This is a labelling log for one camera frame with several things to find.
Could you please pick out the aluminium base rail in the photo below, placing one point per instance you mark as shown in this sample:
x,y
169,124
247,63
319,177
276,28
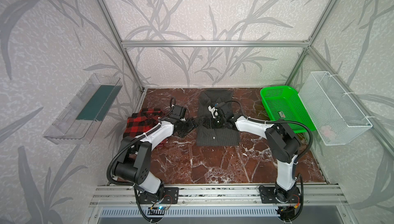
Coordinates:
x,y
209,195

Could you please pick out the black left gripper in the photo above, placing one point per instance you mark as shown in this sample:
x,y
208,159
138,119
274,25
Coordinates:
x,y
187,125

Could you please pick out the green plastic basket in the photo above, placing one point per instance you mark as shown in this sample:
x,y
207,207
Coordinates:
x,y
283,102

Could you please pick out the clear plastic wall tray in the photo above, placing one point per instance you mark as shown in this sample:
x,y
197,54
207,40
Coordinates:
x,y
78,123

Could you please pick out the black mounting plate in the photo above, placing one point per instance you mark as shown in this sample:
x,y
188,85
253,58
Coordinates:
x,y
267,194
166,195

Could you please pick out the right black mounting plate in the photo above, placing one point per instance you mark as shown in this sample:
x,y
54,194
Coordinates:
x,y
267,194

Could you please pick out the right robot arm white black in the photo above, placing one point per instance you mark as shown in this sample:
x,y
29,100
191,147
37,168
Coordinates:
x,y
282,141

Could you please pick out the white wire mesh basket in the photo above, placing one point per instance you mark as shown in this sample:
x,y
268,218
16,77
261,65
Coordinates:
x,y
337,118

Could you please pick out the red black plaid folded shirt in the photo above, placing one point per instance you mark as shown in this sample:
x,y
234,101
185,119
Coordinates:
x,y
142,122

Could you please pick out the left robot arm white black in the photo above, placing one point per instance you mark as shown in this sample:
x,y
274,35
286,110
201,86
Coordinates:
x,y
131,165

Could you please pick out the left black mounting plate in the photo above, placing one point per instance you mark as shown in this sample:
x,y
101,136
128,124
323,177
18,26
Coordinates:
x,y
166,195

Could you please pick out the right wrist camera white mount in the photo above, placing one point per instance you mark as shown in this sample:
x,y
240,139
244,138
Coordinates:
x,y
213,109

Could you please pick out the grey pinstriped long sleeve shirt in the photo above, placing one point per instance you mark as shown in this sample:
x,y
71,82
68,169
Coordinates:
x,y
212,137

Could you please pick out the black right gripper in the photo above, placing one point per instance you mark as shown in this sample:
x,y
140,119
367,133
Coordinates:
x,y
214,121

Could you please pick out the aluminium horizontal frame bar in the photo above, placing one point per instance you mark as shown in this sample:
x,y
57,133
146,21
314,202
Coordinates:
x,y
204,43

